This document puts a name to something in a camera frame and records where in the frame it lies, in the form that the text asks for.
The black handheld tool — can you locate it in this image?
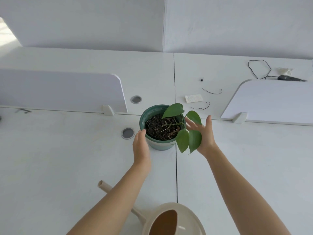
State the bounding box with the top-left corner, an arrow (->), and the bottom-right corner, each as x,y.
277,75 -> 307,82

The crumpled white paper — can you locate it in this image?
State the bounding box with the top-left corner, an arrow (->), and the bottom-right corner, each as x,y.
277,67 -> 294,76

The long black cable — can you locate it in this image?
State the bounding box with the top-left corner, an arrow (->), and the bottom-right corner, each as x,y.
248,60 -> 279,80

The person's right forearm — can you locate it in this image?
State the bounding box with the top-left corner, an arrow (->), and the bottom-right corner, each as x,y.
205,144 -> 292,235

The white divider clip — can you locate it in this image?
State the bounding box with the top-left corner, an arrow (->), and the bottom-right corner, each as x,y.
102,104 -> 115,117
232,112 -> 248,124

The tall white partition panel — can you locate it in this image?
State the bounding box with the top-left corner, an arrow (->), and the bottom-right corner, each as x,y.
0,0 -> 167,53
162,0 -> 313,59

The beige plastic watering can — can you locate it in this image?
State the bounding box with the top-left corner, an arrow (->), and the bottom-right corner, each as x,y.
97,180 -> 207,235

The white tissue piece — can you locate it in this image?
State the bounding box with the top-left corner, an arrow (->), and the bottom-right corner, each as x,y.
184,94 -> 204,103

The white desk divider panel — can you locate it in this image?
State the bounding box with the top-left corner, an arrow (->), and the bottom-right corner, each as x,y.
221,79 -> 313,126
0,68 -> 128,113

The person's left hand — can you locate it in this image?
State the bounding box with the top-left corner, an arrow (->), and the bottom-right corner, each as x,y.
133,129 -> 152,169

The person's right hand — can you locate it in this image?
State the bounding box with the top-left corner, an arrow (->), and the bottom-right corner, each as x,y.
185,115 -> 219,157

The green leafy plant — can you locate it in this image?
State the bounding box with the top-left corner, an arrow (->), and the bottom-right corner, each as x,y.
161,103 -> 203,155

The person's left forearm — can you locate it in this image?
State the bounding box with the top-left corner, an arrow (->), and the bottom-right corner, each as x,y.
66,162 -> 152,235

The green ceramic plant pot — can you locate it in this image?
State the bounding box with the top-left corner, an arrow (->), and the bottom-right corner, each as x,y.
139,104 -> 187,152

